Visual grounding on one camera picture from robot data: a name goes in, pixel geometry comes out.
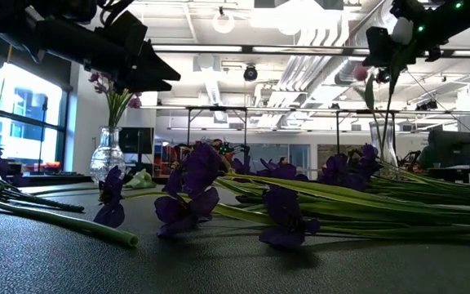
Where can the silver ventilation duct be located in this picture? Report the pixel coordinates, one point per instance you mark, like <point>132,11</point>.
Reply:
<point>353,61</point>

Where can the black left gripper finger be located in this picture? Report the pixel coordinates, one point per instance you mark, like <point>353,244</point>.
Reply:
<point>149,85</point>
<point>155,65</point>

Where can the slim clear glass vase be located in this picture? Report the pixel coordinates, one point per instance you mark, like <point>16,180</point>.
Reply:
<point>390,139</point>

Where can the round clear glass vase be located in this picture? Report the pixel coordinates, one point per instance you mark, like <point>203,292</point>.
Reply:
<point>107,159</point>

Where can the black ceiling camera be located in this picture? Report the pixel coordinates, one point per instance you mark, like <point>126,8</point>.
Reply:
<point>250,73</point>

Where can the round white pendant lamp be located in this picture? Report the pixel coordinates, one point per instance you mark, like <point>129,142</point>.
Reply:
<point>223,22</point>

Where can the background robot arm green light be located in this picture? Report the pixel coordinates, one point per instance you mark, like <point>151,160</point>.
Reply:
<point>227,149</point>

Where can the dark desk monitor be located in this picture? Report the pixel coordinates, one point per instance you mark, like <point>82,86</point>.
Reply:
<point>451,147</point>

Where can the black ceiling spotlight cluster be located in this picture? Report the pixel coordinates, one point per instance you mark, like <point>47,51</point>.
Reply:
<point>382,77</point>

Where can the black monitor on stand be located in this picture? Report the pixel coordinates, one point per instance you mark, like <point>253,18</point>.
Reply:
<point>139,141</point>

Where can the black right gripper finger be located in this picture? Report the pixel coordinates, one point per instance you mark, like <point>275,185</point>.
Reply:
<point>379,47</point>

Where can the black frame workstation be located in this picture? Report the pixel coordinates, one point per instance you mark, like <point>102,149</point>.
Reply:
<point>218,109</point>

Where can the overhead light strip crossbar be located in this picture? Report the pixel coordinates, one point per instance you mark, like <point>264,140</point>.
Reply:
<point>300,50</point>

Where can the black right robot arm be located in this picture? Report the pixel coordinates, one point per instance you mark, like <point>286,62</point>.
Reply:
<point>463,20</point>

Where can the large window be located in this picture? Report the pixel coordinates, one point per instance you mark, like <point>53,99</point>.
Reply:
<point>27,118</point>

